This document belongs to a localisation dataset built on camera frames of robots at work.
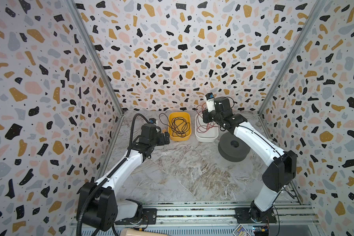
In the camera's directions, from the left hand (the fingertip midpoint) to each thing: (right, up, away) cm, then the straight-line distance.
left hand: (162, 132), depth 84 cm
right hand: (+22, +14, -3) cm, 26 cm away
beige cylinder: (-11, -47, -13) cm, 50 cm away
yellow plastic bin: (+14, +11, +29) cm, 34 cm away
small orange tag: (-3, 0, +25) cm, 25 cm away
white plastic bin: (+27, -1, +23) cm, 36 cm away
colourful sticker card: (+39, -45, -15) cm, 62 cm away
